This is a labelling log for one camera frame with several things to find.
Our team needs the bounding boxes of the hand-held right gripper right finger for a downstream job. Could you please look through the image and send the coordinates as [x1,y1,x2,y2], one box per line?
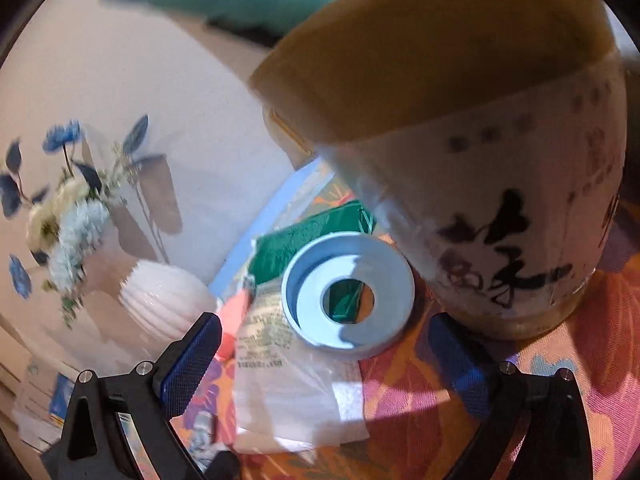
[429,312,593,480]

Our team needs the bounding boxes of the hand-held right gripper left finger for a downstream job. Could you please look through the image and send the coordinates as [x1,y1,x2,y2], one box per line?
[42,311,223,480]

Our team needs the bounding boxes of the clear plastic tissue bag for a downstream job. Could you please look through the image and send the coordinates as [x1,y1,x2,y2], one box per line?
[215,280,371,453]

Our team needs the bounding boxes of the floral orange tablecloth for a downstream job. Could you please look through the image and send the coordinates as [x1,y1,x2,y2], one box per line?
[165,180,640,480]

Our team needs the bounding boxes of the white ribbed vase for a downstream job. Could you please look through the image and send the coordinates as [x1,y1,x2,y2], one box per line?
[82,225,218,346]

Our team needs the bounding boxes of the row of books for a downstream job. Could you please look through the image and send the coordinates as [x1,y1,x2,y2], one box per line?
[0,350,76,456]

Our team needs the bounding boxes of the green cloth packet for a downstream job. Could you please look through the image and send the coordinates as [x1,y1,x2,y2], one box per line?
[250,200,386,326]

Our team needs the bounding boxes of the artificial blue white flowers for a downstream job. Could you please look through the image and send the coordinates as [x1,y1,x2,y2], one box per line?
[0,115,168,328]

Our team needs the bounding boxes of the bamboo container with white label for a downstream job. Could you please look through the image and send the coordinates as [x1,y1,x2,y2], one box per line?
[249,0,628,341]

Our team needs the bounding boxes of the grey tape ring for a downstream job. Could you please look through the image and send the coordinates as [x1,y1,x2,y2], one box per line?
[281,232,416,361]

